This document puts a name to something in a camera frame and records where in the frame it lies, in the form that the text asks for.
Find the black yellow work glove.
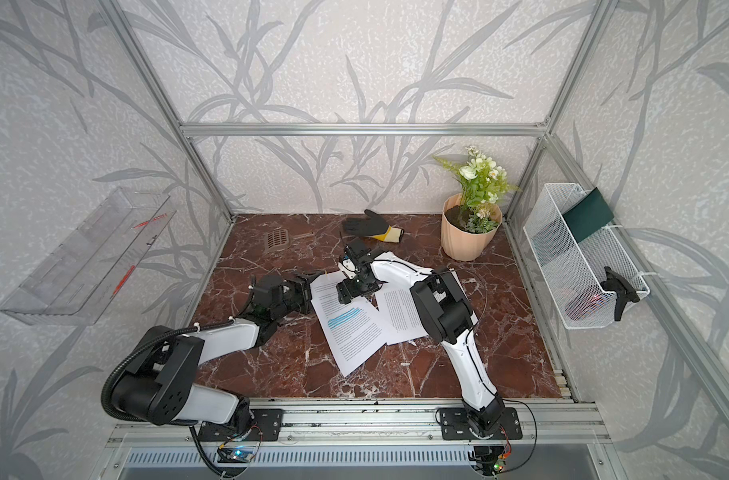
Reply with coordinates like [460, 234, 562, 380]
[342, 209, 404, 243]

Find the terracotta pot with plant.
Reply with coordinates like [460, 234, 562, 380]
[434, 145, 518, 262]

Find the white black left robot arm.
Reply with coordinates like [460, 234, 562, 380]
[100, 272, 320, 434]

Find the black clamp on basket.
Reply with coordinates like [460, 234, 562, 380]
[599, 266, 640, 322]

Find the document with blue highlight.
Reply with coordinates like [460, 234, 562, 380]
[310, 272, 388, 377]

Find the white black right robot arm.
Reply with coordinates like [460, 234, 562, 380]
[336, 240, 505, 439]

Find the left circuit board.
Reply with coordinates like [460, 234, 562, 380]
[216, 445, 256, 464]

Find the right circuit board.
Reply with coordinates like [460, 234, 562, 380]
[468, 445, 510, 478]

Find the clear acrylic wall shelf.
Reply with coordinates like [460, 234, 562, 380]
[0, 187, 176, 326]

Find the white wire mesh basket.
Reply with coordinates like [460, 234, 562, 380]
[523, 183, 649, 330]

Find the circuit board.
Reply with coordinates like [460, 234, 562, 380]
[468, 445, 510, 478]
[216, 445, 256, 464]

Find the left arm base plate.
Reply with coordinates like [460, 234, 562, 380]
[196, 409, 284, 443]

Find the plain printed paper document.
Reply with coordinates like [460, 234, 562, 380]
[372, 271, 461, 346]

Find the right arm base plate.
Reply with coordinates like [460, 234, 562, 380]
[435, 407, 523, 441]

